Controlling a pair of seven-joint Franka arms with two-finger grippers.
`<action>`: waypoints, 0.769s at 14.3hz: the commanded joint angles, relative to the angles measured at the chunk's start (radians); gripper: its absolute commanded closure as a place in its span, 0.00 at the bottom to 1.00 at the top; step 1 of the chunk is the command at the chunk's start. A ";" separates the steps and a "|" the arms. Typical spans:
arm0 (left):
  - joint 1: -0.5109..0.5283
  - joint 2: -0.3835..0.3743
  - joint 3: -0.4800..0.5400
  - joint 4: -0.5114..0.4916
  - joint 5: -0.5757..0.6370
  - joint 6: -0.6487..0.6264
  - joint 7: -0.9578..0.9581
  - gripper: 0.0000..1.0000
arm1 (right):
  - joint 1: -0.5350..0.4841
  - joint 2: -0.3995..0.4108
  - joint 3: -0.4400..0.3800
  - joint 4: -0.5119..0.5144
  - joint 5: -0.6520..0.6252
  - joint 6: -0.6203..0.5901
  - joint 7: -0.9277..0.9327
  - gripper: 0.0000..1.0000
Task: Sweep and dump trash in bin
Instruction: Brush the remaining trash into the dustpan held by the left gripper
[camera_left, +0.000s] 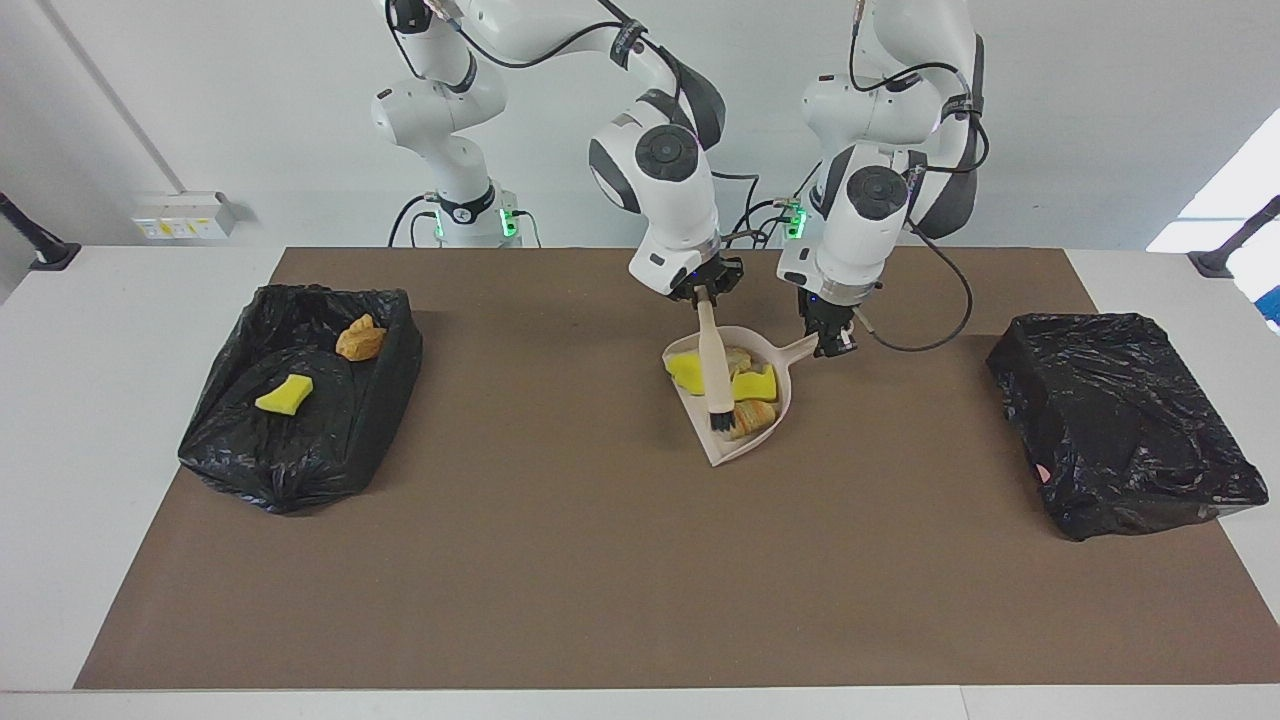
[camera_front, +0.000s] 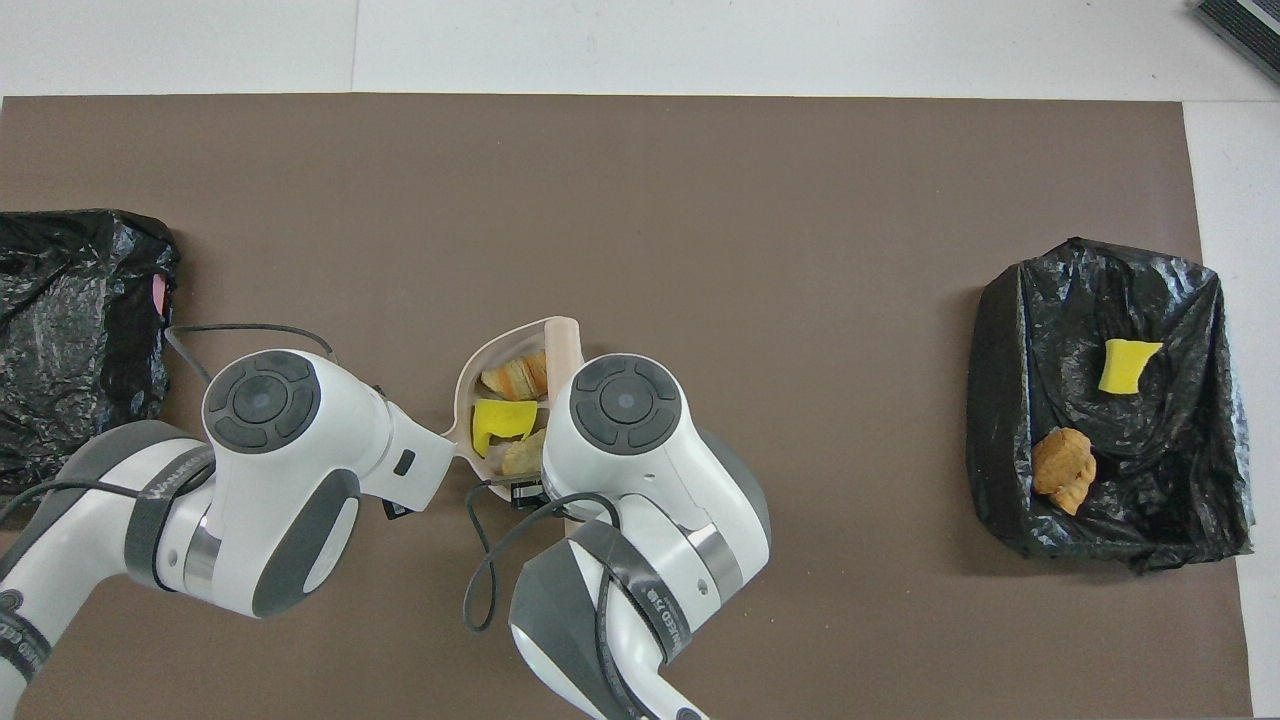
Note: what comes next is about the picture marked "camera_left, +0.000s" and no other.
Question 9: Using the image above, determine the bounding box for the black-bagged trash bin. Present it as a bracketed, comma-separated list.
[986, 312, 1270, 542]
[177, 284, 425, 517]

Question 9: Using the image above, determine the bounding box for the brown toy bread roll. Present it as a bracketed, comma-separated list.
[335, 313, 388, 362]

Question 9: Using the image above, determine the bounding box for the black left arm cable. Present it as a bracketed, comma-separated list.
[855, 215, 975, 353]

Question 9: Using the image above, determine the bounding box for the brown table mat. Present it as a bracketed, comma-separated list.
[74, 247, 1280, 691]

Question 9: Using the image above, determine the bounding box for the striped toy croissant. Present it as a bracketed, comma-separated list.
[730, 399, 779, 442]

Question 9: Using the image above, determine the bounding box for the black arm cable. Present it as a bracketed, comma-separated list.
[712, 172, 761, 246]
[855, 215, 975, 353]

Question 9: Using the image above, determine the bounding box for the yellow and green sponge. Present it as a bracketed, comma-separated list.
[665, 349, 706, 395]

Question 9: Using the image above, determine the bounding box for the yellow sponge piece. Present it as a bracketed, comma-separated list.
[732, 364, 780, 403]
[254, 373, 314, 417]

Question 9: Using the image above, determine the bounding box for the beige plastic dustpan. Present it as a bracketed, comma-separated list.
[663, 325, 821, 468]

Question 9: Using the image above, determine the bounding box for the grey wall cable conduit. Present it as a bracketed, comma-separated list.
[38, 0, 191, 197]

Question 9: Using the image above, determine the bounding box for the black pole stand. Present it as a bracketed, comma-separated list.
[0, 192, 82, 272]
[1188, 195, 1280, 280]

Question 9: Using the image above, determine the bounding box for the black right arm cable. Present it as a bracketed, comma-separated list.
[712, 172, 761, 246]

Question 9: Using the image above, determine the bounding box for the beige brush with black bristles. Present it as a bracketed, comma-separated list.
[696, 288, 736, 434]

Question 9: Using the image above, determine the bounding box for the white wall socket box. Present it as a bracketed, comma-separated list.
[132, 191, 241, 241]

